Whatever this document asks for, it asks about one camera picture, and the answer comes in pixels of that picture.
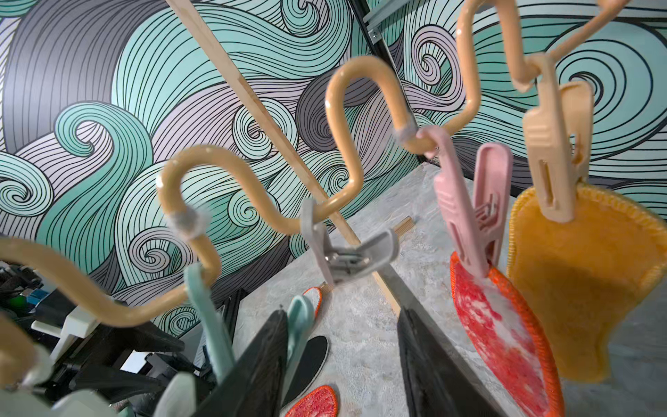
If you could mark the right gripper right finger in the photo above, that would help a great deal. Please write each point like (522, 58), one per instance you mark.
(434, 385)

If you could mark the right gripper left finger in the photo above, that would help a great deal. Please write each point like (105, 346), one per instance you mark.
(253, 387)

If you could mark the black insole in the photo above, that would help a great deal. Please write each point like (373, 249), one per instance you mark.
(313, 359)

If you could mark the red patterned insole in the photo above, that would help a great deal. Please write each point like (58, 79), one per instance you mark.
(321, 402)
(315, 297)
(509, 339)

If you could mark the red patterned insole front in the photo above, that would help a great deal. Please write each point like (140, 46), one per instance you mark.
(315, 297)

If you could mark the orange yellow insole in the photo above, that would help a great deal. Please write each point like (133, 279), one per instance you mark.
(582, 278)

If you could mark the curved wooden clip hanger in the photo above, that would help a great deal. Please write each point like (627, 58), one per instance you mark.
(108, 92)

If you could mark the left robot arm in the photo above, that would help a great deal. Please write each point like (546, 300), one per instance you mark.
(96, 386)

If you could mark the mint green plastic clothespin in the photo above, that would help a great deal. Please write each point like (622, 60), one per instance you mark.
(219, 345)

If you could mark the grey plastic clothespin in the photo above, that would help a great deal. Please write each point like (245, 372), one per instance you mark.
(339, 264)

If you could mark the pink plastic clothespin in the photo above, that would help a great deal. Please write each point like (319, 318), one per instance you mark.
(475, 221)

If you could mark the beige plastic clothespin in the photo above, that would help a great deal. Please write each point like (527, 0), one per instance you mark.
(558, 136)

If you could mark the wooden clothes rack frame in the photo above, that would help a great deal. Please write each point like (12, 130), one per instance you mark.
(330, 206)

